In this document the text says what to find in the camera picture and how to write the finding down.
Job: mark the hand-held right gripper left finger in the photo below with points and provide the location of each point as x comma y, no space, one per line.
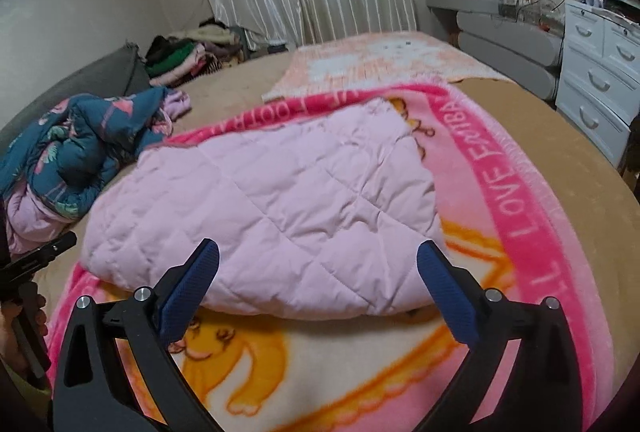
192,287

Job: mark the person's left hand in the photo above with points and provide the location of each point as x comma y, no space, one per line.
12,342

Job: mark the grey headboard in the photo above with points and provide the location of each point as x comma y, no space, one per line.
75,86

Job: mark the peach and white blanket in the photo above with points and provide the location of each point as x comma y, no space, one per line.
375,56

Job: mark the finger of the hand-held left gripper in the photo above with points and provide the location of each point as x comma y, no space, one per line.
45,252

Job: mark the teal floral quilt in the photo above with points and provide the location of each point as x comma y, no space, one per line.
75,141

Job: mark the bed with tan sheet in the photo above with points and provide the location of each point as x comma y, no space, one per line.
575,151

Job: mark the grey dresser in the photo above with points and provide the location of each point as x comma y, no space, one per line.
510,41

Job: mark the white chest of drawers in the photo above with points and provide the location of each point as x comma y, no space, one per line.
595,71

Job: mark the pile of folded clothes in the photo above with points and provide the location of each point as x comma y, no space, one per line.
200,51

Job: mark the pink printed blanket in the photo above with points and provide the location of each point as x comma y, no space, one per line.
525,192

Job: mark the pink quilted coat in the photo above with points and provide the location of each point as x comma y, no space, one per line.
260,212

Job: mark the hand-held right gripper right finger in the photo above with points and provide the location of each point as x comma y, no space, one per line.
450,292

